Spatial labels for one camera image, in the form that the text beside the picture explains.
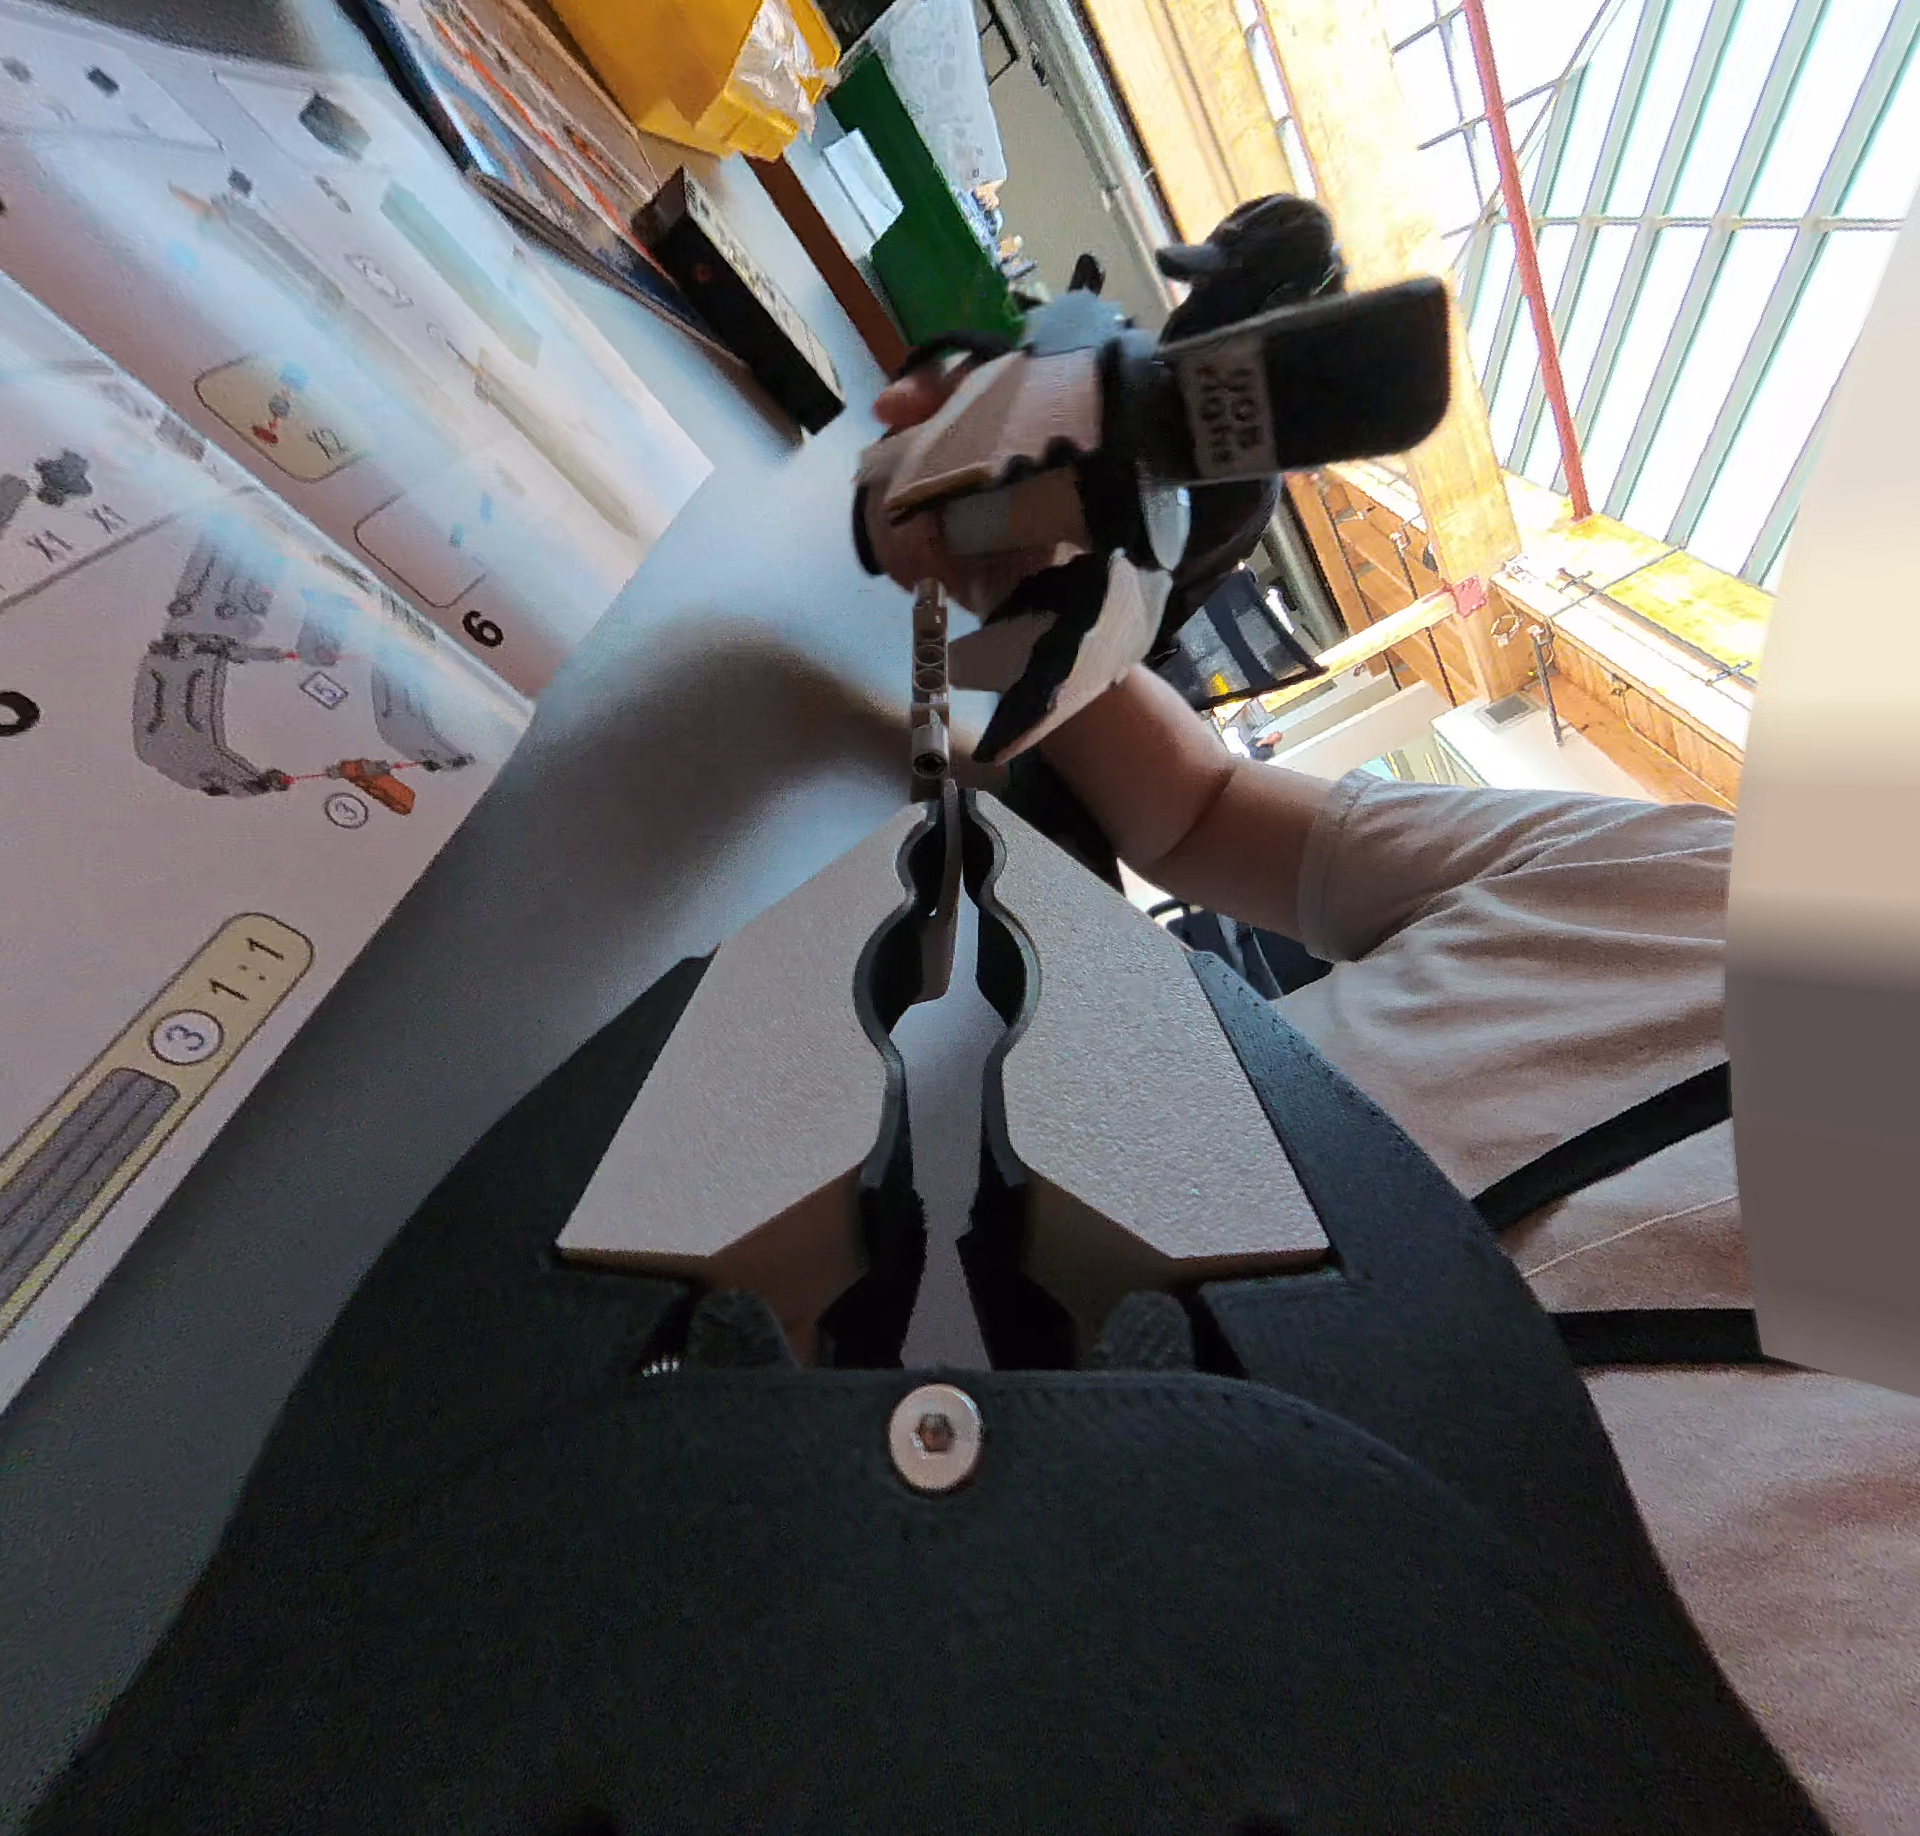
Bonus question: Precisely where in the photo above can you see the blue robot kit box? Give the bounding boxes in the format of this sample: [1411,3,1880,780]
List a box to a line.
[314,0,707,344]

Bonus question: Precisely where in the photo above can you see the clear plastic bag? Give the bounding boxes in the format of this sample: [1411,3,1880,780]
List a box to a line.
[736,0,843,119]

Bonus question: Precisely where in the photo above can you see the person's right hand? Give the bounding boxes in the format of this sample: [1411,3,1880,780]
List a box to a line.
[856,362,999,626]

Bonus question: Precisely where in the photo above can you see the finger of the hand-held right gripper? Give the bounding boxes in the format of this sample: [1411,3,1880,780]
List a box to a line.
[856,348,1125,563]
[952,545,1185,767]

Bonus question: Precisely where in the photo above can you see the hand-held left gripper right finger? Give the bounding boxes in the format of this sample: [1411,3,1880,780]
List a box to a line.
[960,789,1334,1366]

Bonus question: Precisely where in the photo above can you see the red ceiling pipe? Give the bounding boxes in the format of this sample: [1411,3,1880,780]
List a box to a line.
[1443,0,1594,520]

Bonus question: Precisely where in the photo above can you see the black chest strap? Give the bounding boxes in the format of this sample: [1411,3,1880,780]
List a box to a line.
[1477,1063,1775,1369]

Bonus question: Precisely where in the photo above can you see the person's right forearm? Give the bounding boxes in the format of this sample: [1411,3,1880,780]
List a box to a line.
[1035,664,1359,960]

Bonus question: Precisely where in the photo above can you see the yellow plastic bin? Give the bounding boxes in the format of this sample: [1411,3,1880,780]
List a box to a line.
[486,0,846,165]

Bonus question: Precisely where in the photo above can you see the building instruction booklet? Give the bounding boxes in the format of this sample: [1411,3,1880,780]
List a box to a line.
[0,0,714,1408]

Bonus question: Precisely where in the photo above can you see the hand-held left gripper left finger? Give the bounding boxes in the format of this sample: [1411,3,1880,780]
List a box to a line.
[558,797,944,1366]

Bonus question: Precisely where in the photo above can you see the grey curved building piece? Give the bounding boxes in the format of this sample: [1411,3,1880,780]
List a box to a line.
[904,576,972,1004]

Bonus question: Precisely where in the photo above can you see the person's beige shirt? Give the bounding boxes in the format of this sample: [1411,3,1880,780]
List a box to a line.
[1276,771,1920,1836]

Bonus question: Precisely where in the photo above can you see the small black device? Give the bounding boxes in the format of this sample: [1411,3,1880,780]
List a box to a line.
[633,168,852,436]

